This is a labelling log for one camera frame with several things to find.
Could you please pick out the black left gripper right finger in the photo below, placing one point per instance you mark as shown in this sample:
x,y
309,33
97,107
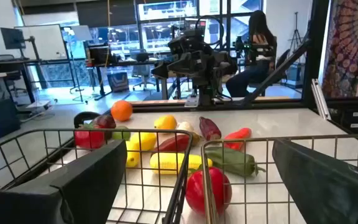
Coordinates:
x,y
328,193

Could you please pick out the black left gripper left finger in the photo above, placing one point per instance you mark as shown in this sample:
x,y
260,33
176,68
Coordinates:
x,y
57,199

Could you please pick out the white garlic bulb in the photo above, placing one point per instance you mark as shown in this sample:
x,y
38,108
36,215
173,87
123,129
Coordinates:
x,y
185,126

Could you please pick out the yellow lemon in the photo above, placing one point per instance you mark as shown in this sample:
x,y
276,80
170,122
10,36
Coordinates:
x,y
147,140
165,122
132,158

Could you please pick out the dark red chili pepper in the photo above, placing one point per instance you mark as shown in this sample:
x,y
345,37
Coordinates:
x,y
174,143

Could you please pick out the orange fruit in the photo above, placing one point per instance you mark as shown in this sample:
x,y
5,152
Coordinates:
x,y
121,110

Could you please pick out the green pepper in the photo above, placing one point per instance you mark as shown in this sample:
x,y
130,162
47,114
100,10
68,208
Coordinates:
x,y
232,160

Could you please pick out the red apple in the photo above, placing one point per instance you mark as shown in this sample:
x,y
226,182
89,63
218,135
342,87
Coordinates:
x,y
194,193

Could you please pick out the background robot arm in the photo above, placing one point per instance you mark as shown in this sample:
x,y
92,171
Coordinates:
x,y
241,46

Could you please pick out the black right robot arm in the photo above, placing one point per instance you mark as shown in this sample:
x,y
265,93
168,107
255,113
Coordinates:
x,y
207,77

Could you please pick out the grey office chair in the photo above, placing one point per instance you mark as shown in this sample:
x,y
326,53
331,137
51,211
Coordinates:
x,y
141,67

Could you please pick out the wooden table board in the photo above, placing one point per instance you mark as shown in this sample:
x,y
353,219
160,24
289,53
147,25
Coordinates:
x,y
163,101

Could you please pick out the person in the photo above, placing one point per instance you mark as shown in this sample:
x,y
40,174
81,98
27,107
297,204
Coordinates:
x,y
256,56

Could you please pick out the black desk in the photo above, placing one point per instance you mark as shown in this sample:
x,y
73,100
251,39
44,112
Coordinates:
x,y
26,62
126,63

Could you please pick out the striped dark bag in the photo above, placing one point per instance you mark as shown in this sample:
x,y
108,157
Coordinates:
x,y
118,81

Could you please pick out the black labelled drawer unit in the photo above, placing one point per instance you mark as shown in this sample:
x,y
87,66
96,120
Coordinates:
x,y
356,119

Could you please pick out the dark red beetroot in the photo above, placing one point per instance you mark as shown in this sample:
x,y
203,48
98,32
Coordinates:
x,y
104,121

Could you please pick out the black monitor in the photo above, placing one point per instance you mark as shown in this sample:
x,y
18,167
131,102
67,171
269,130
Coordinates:
x,y
12,38
99,54

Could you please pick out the white floor stand base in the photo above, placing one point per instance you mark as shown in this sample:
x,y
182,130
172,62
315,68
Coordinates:
x,y
37,107

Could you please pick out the black tripod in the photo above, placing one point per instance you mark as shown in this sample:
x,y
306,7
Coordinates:
x,y
295,34

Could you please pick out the panel on thin stand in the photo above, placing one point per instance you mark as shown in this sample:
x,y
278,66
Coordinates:
x,y
81,32

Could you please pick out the white whiteboard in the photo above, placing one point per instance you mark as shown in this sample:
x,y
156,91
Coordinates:
x,y
47,42

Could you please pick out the black mesh office chair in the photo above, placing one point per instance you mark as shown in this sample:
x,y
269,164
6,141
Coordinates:
x,y
3,59

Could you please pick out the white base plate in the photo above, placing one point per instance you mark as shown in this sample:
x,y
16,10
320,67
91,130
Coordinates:
x,y
192,101

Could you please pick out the silver metal rail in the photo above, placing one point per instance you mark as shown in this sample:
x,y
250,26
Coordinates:
x,y
320,99

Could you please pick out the colourful mandala wall tapestry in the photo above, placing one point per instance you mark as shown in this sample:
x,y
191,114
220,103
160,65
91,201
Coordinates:
x,y
350,46

